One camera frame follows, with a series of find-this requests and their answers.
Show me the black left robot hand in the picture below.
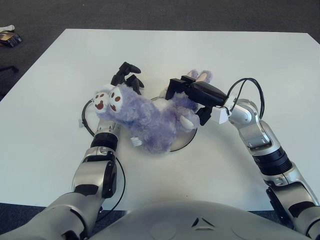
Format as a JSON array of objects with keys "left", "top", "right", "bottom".
[{"left": 110, "top": 61, "right": 145, "bottom": 95}]

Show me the purple plush bunny doll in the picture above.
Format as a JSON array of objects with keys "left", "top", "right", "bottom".
[{"left": 91, "top": 69, "right": 214, "bottom": 153}]

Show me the silver robot torso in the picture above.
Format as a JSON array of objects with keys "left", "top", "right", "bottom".
[{"left": 84, "top": 199, "right": 308, "bottom": 240}]

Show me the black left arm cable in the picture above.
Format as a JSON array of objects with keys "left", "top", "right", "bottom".
[{"left": 81, "top": 99, "right": 127, "bottom": 221}]

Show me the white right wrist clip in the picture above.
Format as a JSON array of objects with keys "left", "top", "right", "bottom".
[{"left": 211, "top": 93, "right": 238, "bottom": 125}]

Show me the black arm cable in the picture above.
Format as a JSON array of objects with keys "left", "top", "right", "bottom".
[
  {"left": 227, "top": 78, "right": 265, "bottom": 118},
  {"left": 81, "top": 99, "right": 127, "bottom": 221}
]

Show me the white plate with black rim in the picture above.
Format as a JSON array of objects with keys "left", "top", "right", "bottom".
[{"left": 149, "top": 96, "right": 198, "bottom": 153}]

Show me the black box on floor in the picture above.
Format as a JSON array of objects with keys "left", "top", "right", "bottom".
[{"left": 0, "top": 32, "right": 23, "bottom": 47}]

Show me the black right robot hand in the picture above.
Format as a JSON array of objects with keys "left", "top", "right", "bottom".
[{"left": 164, "top": 74, "right": 228, "bottom": 126}]

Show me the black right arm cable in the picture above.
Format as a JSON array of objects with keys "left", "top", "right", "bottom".
[{"left": 227, "top": 78, "right": 265, "bottom": 118}]

